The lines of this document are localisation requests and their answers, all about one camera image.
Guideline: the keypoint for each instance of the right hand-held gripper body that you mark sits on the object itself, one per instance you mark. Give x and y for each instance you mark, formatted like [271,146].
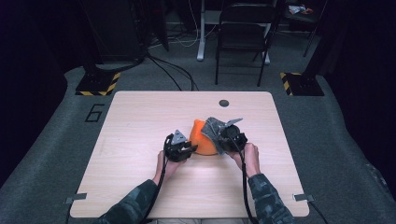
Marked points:
[233,138]

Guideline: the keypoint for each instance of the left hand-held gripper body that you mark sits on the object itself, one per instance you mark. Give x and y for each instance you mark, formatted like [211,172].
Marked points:
[176,149]

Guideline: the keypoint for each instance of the grey tape tab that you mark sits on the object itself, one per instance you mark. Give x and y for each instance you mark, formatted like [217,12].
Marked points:
[76,198]
[303,197]

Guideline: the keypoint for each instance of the orange plush toy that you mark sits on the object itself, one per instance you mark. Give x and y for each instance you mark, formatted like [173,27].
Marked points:
[200,144]

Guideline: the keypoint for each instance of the black folding chair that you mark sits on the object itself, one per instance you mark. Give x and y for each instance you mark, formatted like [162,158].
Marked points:
[246,32]

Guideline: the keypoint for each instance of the person's left hand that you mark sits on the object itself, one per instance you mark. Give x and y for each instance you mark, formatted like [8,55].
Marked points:
[166,171]

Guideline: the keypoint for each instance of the dark cabinet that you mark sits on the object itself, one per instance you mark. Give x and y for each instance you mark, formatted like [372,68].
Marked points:
[115,31]

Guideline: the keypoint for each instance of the white desk leg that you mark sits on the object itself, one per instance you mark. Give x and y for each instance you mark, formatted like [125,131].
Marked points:
[201,37]

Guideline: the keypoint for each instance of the person's right hand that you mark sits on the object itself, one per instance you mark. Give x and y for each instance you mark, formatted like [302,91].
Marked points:
[252,158]

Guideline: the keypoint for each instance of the white and orange clutter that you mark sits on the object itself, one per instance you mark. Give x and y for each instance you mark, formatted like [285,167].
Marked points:
[299,10]

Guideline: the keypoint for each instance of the striped black stand base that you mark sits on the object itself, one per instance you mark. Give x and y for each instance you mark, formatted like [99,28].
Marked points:
[96,84]
[303,84]

